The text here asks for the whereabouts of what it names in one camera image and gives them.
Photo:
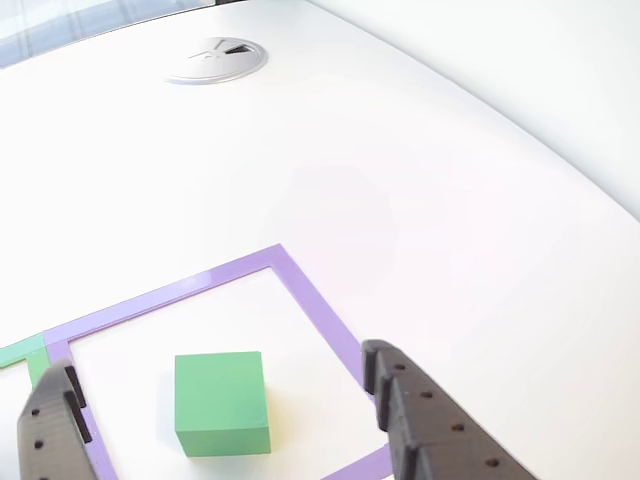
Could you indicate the purple square frame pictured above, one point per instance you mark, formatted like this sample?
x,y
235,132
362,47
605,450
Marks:
x,y
310,300

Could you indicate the green square frame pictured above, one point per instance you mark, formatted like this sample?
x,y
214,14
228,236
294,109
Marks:
x,y
35,360

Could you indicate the green block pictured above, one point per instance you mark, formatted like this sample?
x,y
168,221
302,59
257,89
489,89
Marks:
x,y
220,390

